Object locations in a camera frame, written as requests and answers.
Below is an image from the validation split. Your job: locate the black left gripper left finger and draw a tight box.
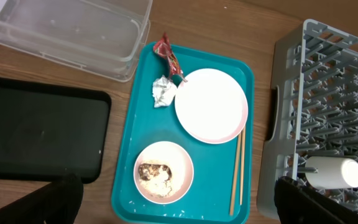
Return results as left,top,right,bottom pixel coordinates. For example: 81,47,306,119
0,174,84,224

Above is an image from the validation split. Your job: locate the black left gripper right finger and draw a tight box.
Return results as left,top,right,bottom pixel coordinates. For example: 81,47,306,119
274,177,358,224

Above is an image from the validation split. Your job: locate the white plastic cup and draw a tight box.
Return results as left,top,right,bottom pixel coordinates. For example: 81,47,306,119
305,156,358,190

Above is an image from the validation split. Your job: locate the wooden chopstick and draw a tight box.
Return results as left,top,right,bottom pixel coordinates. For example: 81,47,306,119
229,133,242,216
239,127,246,205

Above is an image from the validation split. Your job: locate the white round plate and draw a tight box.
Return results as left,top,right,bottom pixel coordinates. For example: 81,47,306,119
175,68,249,144

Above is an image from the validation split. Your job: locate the grey dishwasher rack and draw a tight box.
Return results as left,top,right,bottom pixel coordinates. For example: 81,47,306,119
257,19,358,219

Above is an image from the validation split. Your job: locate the black plastic tray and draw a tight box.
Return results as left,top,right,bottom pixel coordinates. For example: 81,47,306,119
0,78,111,184

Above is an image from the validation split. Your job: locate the teal serving tray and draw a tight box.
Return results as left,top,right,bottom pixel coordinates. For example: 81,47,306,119
111,44,254,223

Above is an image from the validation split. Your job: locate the white bowl with leftovers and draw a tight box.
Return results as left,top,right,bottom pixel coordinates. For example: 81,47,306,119
133,141,195,205

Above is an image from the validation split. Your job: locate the crumpled white napkin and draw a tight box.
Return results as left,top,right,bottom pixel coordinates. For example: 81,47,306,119
152,75,177,108

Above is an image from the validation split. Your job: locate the clear plastic bin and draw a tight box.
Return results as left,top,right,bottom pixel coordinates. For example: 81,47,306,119
0,0,153,82

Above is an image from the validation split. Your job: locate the red snack wrapper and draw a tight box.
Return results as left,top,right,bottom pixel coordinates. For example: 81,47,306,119
153,32,187,82

